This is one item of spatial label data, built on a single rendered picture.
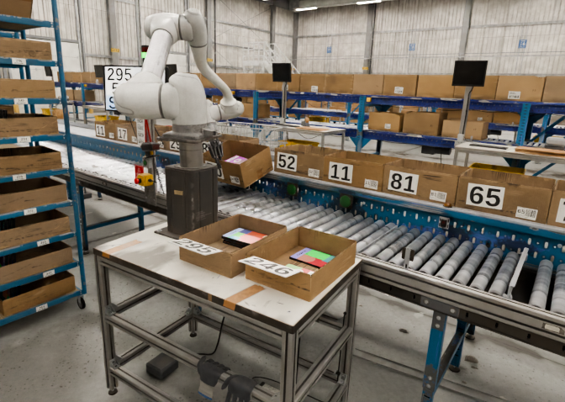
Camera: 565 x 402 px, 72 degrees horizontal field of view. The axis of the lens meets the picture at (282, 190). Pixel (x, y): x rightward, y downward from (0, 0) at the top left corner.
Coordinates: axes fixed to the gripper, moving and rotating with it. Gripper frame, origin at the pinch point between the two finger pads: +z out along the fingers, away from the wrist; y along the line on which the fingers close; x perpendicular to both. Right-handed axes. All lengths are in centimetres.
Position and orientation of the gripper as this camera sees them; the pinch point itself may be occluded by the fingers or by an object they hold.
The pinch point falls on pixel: (219, 163)
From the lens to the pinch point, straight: 255.8
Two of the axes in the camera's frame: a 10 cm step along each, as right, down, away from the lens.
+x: 7.6, -1.6, -6.3
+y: -6.1, 1.8, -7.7
